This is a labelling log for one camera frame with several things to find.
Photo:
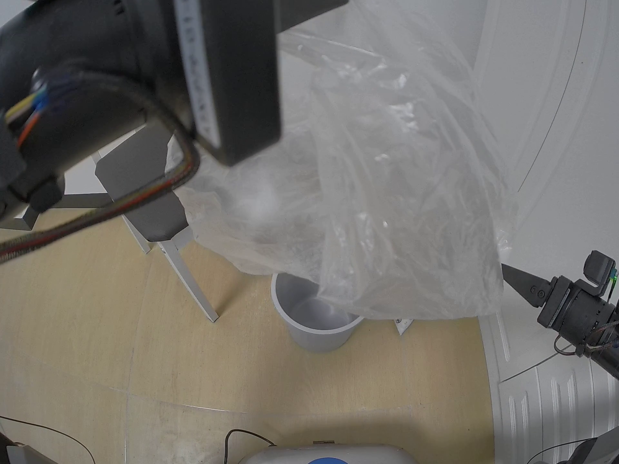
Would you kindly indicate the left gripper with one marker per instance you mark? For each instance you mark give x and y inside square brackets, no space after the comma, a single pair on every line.
[242,65]

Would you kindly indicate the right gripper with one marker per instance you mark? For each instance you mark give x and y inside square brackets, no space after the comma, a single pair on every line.
[575,312]

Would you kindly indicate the clear plastic bag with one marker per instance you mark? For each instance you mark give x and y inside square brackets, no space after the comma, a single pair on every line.
[387,186]

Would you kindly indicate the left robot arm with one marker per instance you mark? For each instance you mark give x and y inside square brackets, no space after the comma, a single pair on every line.
[58,41]

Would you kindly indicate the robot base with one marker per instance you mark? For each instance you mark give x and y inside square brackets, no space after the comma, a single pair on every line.
[324,455]

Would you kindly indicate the grey trash bin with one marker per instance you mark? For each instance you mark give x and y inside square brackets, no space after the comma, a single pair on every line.
[314,336]

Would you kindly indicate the clear printed wrapper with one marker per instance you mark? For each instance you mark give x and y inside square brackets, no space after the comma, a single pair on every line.
[403,326]

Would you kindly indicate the grey and white chair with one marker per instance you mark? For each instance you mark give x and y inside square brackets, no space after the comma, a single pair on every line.
[154,210]

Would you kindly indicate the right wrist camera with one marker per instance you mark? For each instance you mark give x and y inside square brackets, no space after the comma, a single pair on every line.
[597,268]

